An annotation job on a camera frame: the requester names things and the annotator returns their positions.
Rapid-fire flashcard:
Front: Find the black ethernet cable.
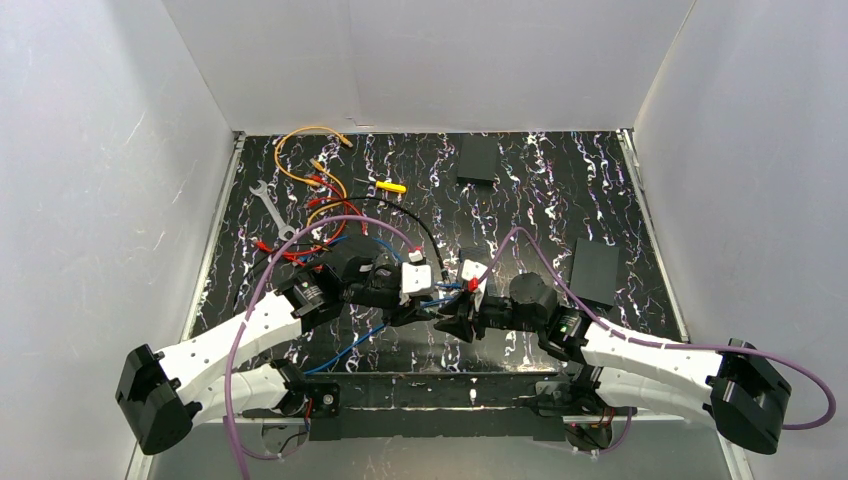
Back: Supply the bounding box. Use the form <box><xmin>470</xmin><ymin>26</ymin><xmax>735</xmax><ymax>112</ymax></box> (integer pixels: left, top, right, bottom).
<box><xmin>231</xmin><ymin>195</ymin><xmax>452</xmax><ymax>313</ymax></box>

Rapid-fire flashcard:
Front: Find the aluminium front rail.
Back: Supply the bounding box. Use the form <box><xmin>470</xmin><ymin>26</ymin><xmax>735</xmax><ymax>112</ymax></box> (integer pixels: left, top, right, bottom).
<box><xmin>125</xmin><ymin>377</ymin><xmax>753</xmax><ymax>480</ymax></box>

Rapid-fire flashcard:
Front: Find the blue ethernet cable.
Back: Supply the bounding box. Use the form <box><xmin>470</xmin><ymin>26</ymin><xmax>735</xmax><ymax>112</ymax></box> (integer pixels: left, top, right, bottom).
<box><xmin>303</xmin><ymin>298</ymin><xmax>458</xmax><ymax>378</ymax></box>
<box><xmin>304</xmin><ymin>235</ymin><xmax>465</xmax><ymax>293</ymax></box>

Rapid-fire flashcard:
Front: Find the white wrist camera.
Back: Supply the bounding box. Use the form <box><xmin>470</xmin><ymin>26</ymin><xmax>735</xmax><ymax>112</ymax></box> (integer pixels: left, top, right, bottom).
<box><xmin>458</xmin><ymin>259</ymin><xmax>488</xmax><ymax>294</ymax></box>
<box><xmin>400</xmin><ymin>247</ymin><xmax>435</xmax><ymax>303</ymax></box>

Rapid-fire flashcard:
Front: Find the red ethernet cable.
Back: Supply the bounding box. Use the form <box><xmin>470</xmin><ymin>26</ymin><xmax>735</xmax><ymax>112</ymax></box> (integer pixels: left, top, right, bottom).
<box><xmin>254</xmin><ymin>173</ymin><xmax>369</xmax><ymax>266</ymax></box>

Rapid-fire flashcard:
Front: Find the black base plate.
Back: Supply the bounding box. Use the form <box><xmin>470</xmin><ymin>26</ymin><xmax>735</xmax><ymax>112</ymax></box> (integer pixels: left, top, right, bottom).
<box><xmin>241</xmin><ymin>372</ymin><xmax>631</xmax><ymax>443</ymax></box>

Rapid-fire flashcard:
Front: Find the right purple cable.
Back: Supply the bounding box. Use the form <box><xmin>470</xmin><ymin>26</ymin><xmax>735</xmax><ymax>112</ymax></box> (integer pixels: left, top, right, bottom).
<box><xmin>473</xmin><ymin>227</ymin><xmax>837</xmax><ymax>458</ymax></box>

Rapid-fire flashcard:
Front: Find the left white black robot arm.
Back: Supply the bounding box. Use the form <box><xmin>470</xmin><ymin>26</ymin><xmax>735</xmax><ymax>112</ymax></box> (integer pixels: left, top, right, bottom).
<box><xmin>115</xmin><ymin>235</ymin><xmax>434</xmax><ymax>455</ymax></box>

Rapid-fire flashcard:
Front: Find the orange ethernet cable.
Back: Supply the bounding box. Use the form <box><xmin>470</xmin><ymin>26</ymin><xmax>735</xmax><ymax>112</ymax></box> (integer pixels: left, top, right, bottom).
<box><xmin>304</xmin><ymin>160</ymin><xmax>349</xmax><ymax>256</ymax></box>
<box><xmin>274</xmin><ymin>126</ymin><xmax>354</xmax><ymax>185</ymax></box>

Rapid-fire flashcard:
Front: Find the silver open-end wrench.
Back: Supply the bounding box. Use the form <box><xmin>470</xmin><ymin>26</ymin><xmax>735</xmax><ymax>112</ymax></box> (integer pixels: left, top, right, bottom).
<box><xmin>249</xmin><ymin>180</ymin><xmax>296</xmax><ymax>241</ymax></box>

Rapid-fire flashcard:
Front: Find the yellow handle screwdriver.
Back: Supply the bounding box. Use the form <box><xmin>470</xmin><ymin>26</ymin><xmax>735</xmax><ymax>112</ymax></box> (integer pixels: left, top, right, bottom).
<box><xmin>355</xmin><ymin>178</ymin><xmax>407</xmax><ymax>195</ymax></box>

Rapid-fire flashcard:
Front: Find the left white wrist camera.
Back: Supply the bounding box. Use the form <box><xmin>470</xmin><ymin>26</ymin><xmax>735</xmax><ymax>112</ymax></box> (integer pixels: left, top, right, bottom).
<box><xmin>400</xmin><ymin>247</ymin><xmax>435</xmax><ymax>303</ymax></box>

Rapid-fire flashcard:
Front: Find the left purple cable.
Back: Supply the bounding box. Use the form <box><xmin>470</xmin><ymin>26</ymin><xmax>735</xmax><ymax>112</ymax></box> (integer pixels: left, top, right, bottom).
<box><xmin>222</xmin><ymin>214</ymin><xmax>425</xmax><ymax>480</ymax></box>

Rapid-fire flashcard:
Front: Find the purple cable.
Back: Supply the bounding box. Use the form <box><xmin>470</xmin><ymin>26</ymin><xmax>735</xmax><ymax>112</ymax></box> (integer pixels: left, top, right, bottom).
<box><xmin>473</xmin><ymin>227</ymin><xmax>837</xmax><ymax>458</ymax></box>
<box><xmin>222</xmin><ymin>214</ymin><xmax>425</xmax><ymax>480</ymax></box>

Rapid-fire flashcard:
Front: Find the black box at back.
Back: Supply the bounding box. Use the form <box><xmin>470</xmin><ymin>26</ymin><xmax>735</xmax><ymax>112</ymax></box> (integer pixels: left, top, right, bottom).
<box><xmin>456</xmin><ymin>134</ymin><xmax>499</xmax><ymax>185</ymax></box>

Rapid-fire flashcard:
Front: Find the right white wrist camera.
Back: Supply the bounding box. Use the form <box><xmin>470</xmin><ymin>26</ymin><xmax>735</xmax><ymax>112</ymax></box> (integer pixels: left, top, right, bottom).
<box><xmin>458</xmin><ymin>259</ymin><xmax>488</xmax><ymax>294</ymax></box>

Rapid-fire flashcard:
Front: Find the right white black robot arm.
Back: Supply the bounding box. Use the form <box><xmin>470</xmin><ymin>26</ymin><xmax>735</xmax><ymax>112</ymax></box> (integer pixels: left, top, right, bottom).
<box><xmin>435</xmin><ymin>273</ymin><xmax>792</xmax><ymax>455</ymax></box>

